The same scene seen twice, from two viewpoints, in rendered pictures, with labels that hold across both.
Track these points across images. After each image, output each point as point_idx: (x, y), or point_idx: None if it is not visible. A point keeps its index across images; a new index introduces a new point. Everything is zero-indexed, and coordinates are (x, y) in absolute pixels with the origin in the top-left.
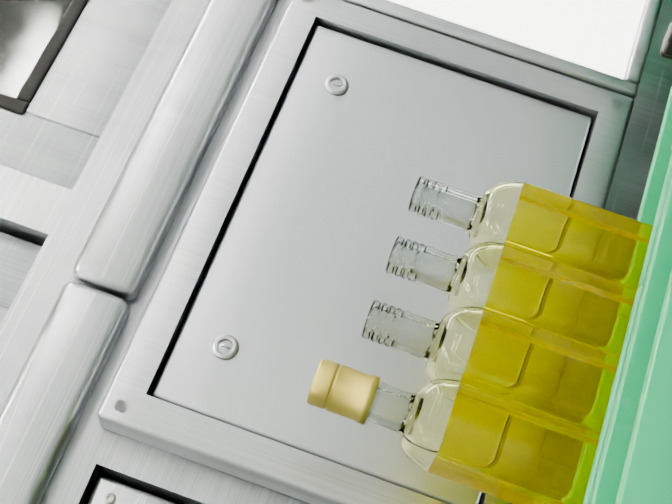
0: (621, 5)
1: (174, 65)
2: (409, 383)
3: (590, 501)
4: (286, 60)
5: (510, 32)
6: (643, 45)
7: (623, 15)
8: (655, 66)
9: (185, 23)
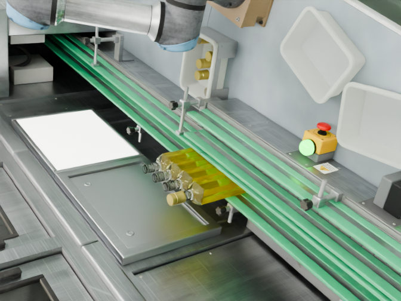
0: (122, 144)
1: (44, 204)
2: (169, 216)
3: (236, 175)
4: (72, 185)
5: (108, 158)
6: (134, 147)
7: (124, 146)
8: None
9: (36, 196)
